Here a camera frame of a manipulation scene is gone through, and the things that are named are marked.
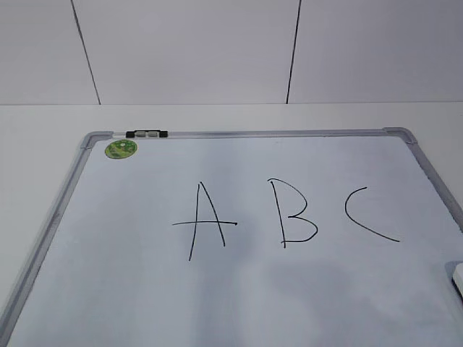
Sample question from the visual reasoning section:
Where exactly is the white board with grey frame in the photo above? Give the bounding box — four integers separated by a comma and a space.
1, 128, 462, 346

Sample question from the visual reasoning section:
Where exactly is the round green magnet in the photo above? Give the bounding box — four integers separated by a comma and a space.
105, 140, 138, 160

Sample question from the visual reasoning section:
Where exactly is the black silver board clip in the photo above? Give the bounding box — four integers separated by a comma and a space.
125, 129, 169, 139

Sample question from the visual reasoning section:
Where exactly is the white eraser with black felt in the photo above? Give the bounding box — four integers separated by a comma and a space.
445, 261, 463, 299

